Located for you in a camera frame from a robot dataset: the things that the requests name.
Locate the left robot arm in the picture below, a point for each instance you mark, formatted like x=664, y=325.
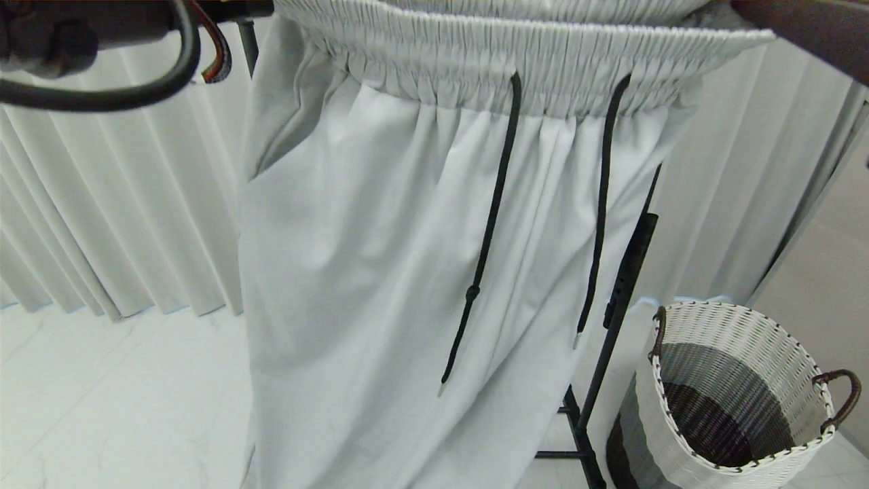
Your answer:
x=41, y=34

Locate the black clothes rack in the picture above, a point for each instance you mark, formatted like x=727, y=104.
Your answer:
x=628, y=272

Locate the white curtain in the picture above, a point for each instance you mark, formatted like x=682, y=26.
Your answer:
x=122, y=204

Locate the white laundry basket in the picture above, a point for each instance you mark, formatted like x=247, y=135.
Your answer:
x=733, y=326

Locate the pale grey shorts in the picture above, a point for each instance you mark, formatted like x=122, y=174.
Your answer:
x=380, y=272

